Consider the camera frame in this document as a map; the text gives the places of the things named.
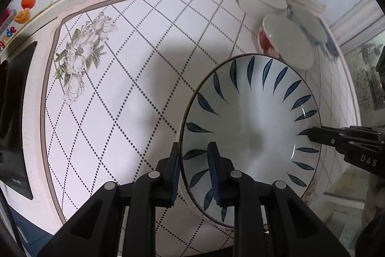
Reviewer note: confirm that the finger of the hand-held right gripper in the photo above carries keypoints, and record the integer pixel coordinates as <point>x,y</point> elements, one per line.
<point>323,139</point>

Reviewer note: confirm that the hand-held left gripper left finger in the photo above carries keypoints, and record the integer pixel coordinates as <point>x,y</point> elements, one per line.
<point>175,175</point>

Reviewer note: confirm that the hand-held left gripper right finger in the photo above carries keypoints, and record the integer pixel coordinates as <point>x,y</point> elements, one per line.
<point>214,175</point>

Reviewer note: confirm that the white plate blue leaf pattern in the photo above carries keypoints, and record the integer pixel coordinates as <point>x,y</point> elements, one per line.
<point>255,130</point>

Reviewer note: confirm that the white bowl red floral print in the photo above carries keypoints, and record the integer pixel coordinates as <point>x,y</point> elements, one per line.
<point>285,43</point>

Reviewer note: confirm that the white bowl blue print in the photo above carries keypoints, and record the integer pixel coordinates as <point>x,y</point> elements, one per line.
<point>312,23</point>

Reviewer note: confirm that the black flat box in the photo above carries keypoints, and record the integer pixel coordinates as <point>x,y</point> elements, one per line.
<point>16,121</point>

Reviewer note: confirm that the orange fruit wall sticker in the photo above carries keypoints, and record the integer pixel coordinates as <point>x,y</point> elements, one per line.
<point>27,2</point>

